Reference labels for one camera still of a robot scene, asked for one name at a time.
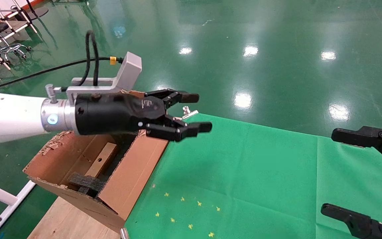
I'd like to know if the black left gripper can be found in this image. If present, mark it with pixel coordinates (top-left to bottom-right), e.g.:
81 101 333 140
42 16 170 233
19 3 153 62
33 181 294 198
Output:
74 88 213 142

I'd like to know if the small taped cardboard box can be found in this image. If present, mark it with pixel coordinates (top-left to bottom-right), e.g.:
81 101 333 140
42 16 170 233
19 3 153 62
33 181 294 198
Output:
84 142 118 178

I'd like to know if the large open cardboard carton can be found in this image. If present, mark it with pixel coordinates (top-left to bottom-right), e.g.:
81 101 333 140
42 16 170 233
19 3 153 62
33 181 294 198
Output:
24 90 169 233

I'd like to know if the green table cloth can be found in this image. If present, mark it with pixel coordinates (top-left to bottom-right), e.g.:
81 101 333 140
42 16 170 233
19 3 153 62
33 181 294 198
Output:
125 113 382 239

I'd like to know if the black foam insert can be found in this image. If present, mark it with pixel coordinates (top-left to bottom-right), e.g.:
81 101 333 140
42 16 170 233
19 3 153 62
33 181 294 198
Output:
68 133 138 197

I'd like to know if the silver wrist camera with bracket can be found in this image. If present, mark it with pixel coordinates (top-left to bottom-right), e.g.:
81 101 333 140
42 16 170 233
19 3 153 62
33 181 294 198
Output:
45 51 142 104

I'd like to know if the black cable with yellow tag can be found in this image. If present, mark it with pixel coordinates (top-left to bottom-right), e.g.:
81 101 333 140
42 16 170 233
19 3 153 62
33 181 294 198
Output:
0 31 125 94

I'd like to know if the white tube frame rack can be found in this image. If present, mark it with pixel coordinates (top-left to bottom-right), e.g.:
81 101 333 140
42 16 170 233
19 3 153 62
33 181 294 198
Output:
0 0 39 82

